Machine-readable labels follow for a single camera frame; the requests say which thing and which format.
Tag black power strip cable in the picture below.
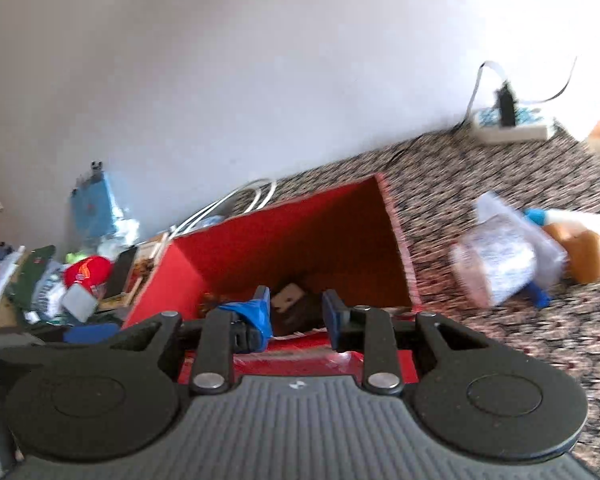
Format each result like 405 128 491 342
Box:
385 120 473 167

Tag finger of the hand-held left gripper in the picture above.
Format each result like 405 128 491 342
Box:
61 323 121 345

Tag white tube with blue cap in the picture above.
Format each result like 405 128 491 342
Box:
524 207 600 243

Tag blue bag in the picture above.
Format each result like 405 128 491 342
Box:
71 160 131 241

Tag grey square box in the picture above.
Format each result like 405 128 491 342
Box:
60 285 98 323

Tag white power strip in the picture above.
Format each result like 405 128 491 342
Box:
470 107 551 143

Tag red cap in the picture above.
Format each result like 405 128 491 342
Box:
62 255 113 291

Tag red fabric-covered box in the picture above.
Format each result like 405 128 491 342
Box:
122 172 423 383

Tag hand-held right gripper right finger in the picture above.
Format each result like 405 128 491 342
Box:
321 289 515 395

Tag printed clear tape roll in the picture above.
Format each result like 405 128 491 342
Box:
450 215 538 308

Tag white crumpled tissue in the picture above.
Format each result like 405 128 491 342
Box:
97 217 141 261

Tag clear plastic bag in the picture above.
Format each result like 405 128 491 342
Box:
475 191 568 286

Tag dark green flat item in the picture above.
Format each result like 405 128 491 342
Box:
7 245 56 306

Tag black thin cable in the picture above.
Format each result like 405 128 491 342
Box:
517 57 578 106

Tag blue marker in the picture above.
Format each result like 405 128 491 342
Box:
527 282 552 309

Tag black charger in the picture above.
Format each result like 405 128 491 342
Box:
495 82 518 127

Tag brown patterned book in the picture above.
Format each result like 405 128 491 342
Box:
100 232 173 311

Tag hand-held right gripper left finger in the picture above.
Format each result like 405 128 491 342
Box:
107 285 274 395

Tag tan rounded wooden piece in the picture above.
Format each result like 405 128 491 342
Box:
542 225 600 285

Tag white cable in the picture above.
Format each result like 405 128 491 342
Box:
172 178 277 236

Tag dark case with square plate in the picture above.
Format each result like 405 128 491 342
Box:
270 282 326 336

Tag grey patterned pouch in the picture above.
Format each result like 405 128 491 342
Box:
32 265 66 311

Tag black phone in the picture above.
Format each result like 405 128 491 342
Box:
102 247 138 298

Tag black charger cable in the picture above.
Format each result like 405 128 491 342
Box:
466 60 511 126

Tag floral patterned cloth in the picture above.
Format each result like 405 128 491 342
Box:
170 125 600 480

